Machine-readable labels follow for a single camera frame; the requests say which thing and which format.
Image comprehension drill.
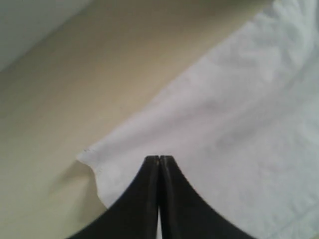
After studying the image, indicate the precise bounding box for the white t-shirt red lettering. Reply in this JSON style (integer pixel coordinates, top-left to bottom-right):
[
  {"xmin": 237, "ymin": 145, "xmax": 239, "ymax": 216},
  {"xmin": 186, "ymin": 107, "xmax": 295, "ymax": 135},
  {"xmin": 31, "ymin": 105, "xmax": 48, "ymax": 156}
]
[{"xmin": 78, "ymin": 0, "xmax": 319, "ymax": 239}]

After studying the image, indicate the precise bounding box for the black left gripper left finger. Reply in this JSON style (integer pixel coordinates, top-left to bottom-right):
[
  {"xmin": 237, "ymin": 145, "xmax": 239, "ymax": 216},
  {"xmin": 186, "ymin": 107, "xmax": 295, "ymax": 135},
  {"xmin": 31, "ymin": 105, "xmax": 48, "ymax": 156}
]
[{"xmin": 70, "ymin": 156, "xmax": 159, "ymax": 239}]

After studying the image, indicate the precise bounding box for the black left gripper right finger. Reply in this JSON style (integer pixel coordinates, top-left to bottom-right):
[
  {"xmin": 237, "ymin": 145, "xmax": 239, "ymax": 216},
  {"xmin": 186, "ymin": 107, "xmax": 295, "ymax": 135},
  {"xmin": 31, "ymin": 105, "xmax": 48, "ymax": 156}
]
[{"xmin": 159, "ymin": 156, "xmax": 252, "ymax": 239}]

